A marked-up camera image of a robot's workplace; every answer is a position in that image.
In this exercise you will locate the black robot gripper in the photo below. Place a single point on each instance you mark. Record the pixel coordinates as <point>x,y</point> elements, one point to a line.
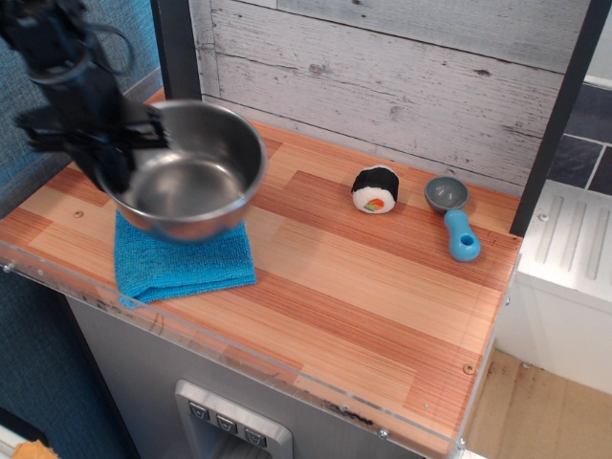
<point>86,113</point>

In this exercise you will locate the silver steel pot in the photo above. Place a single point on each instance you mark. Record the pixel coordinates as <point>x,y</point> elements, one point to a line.
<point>199,184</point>

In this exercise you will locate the blue folded cloth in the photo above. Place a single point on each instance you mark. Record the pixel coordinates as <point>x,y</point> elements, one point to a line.
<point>147,269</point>

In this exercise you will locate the clear acrylic edge guard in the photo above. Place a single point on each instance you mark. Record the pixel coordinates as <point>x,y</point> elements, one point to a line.
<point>141,353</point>

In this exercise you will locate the silver dispenser button panel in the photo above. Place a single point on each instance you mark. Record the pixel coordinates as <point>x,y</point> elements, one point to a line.
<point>217,427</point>

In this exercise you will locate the plush sushi roll toy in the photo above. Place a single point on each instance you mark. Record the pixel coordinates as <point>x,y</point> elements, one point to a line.
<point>376,189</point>

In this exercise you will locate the orange object bottom left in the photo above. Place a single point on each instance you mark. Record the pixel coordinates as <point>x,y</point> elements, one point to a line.
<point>33,450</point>

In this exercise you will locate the grey blue toy scoop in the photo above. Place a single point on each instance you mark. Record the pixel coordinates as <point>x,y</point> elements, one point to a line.
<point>448,195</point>

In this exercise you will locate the white grooved side cabinet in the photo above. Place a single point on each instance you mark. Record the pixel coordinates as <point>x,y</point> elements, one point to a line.
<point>558,312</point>

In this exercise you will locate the dark left cabinet post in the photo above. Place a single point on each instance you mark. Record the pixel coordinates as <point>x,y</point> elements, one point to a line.
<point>176,48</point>

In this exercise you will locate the dark cabinet post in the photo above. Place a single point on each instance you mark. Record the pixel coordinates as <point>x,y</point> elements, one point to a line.
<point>588,39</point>
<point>176,48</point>

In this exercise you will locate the dark right cabinet post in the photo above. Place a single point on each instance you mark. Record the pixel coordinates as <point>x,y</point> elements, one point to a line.
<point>588,39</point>

